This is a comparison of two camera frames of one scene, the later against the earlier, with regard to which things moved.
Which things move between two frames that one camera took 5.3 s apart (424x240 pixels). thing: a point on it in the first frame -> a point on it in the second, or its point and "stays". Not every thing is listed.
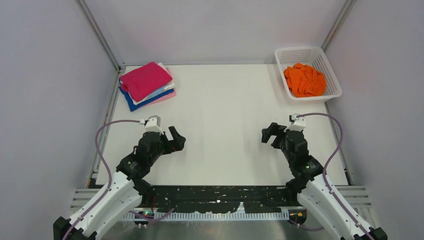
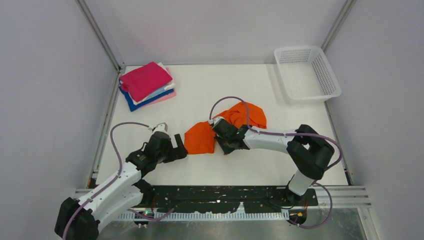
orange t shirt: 303,81 -> 200,138
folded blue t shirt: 132,106 stays
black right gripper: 277,139 -> 224,133
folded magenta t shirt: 144,80 stays
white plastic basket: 307,73 stays
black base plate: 217,199 stays
